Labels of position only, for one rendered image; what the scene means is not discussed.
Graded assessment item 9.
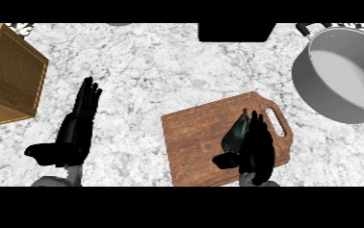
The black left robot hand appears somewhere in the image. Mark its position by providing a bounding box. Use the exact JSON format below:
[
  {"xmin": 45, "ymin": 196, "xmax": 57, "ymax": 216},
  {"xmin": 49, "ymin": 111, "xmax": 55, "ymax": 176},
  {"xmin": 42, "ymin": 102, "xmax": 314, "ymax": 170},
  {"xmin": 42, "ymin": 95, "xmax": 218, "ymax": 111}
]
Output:
[{"xmin": 23, "ymin": 76, "xmax": 104, "ymax": 168}]

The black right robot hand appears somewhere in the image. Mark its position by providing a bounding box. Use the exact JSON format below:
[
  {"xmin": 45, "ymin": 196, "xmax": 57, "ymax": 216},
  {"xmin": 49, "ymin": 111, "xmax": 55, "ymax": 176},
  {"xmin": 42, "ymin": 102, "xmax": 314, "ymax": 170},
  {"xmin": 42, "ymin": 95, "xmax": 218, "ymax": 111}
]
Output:
[{"xmin": 211, "ymin": 110, "xmax": 277, "ymax": 187}]

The brown wooden cutting board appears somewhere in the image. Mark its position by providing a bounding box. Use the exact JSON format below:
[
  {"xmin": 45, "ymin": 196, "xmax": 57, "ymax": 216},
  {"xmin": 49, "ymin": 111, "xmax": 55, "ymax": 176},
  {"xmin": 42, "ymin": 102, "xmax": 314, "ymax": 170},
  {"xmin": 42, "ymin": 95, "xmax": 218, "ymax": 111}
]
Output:
[{"xmin": 160, "ymin": 90, "xmax": 295, "ymax": 188}]

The grey metal pot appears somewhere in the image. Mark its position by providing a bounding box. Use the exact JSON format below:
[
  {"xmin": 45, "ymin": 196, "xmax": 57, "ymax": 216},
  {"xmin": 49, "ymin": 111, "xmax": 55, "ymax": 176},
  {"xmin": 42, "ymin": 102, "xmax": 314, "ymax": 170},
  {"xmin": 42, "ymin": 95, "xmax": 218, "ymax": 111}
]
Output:
[{"xmin": 291, "ymin": 23, "xmax": 364, "ymax": 125}]

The brown wicker basket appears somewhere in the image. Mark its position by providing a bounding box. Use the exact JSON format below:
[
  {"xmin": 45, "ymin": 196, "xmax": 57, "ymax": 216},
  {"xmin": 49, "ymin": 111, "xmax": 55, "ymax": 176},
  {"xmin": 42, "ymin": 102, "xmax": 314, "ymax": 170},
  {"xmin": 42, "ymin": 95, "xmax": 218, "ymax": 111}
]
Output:
[{"xmin": 0, "ymin": 23, "xmax": 51, "ymax": 125}]

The black appliance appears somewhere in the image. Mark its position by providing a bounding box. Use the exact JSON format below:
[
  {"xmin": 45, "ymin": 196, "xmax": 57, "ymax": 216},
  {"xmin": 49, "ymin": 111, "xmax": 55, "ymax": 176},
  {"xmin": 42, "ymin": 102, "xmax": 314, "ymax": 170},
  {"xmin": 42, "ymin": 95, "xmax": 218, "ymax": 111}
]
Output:
[{"xmin": 197, "ymin": 23, "xmax": 277, "ymax": 43}]

